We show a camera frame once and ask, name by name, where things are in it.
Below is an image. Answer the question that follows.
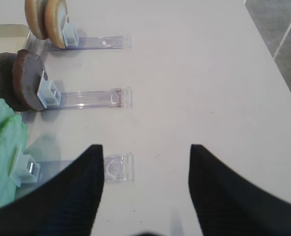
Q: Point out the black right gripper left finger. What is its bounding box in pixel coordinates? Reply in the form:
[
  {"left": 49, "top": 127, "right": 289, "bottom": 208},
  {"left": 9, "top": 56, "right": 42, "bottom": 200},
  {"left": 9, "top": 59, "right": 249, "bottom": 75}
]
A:
[{"left": 0, "top": 145, "right": 104, "bottom": 236}]

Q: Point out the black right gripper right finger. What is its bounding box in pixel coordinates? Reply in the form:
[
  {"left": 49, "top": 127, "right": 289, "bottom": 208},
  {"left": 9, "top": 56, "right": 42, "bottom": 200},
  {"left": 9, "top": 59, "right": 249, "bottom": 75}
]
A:
[{"left": 188, "top": 145, "right": 291, "bottom": 236}]

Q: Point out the clear lettuce rack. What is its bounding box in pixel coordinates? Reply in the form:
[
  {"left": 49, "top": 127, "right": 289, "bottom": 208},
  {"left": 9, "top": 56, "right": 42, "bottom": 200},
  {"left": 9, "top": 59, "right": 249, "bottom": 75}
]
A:
[{"left": 5, "top": 145, "right": 134, "bottom": 188}]

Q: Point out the green lettuce leaf in rack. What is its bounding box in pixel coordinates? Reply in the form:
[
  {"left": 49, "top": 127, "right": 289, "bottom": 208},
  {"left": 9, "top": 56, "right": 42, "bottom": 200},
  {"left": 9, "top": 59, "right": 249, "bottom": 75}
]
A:
[{"left": 0, "top": 98, "right": 28, "bottom": 207}]

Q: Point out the clear patty rack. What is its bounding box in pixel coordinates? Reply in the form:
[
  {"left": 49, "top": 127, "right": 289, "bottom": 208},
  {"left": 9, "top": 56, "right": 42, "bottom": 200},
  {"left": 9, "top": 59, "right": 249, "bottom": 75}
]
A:
[{"left": 37, "top": 75, "right": 132, "bottom": 110}]

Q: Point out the brown patty nearer tray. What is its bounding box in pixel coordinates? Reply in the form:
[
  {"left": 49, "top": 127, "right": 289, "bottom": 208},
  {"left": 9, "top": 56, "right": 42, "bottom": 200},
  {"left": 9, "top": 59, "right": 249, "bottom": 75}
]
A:
[{"left": 0, "top": 52, "right": 25, "bottom": 112}]

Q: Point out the brown patty nearer pusher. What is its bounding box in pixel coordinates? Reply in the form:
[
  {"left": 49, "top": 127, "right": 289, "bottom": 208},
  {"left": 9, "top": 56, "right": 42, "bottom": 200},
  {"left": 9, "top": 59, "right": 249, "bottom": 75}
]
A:
[{"left": 12, "top": 49, "right": 48, "bottom": 111}]

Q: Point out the clear bun rack right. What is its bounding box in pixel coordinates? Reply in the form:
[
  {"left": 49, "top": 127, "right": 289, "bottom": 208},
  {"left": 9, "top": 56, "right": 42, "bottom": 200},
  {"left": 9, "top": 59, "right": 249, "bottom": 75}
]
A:
[{"left": 23, "top": 30, "right": 132, "bottom": 52}]

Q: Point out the white metal tray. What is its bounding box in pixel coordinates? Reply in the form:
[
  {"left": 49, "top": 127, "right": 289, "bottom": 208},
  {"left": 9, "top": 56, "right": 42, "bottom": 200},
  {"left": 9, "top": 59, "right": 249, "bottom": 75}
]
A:
[{"left": 0, "top": 24, "right": 29, "bottom": 38}]

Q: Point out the bun slice nearer pusher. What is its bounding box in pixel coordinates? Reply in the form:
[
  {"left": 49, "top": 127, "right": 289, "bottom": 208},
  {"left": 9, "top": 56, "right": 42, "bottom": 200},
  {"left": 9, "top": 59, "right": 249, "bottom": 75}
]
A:
[{"left": 45, "top": 0, "right": 68, "bottom": 49}]

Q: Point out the bun slice nearer tray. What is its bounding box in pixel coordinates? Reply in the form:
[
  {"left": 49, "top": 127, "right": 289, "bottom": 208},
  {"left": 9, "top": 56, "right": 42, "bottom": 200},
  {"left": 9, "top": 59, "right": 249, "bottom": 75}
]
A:
[{"left": 25, "top": 0, "right": 48, "bottom": 40}]

